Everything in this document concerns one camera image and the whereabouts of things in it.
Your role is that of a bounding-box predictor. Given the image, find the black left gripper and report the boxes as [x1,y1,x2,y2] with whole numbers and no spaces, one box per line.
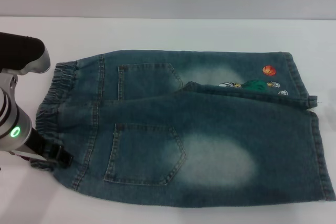
[12,126,75,171]

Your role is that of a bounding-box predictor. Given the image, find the blue denim shorts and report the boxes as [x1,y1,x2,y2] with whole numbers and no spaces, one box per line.
[29,49,336,205]

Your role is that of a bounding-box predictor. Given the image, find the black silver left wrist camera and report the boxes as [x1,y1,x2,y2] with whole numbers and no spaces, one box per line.
[0,31,51,77]

